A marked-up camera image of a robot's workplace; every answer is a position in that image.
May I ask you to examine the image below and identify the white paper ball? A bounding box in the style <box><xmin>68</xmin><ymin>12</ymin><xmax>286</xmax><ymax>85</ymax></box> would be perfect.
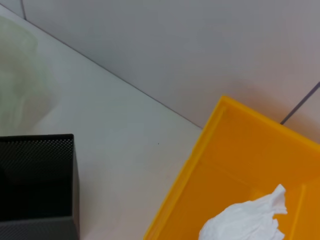
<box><xmin>198</xmin><ymin>183</ymin><xmax>288</xmax><ymax>240</ymax></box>

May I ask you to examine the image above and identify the black mesh pen holder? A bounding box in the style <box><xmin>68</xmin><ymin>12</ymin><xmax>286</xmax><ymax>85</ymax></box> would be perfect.
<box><xmin>0</xmin><ymin>133</ymin><xmax>81</xmax><ymax>240</ymax></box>

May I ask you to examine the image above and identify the yellow plastic storage bin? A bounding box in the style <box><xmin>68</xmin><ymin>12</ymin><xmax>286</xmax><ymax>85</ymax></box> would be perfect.
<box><xmin>143</xmin><ymin>94</ymin><xmax>320</xmax><ymax>240</ymax></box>

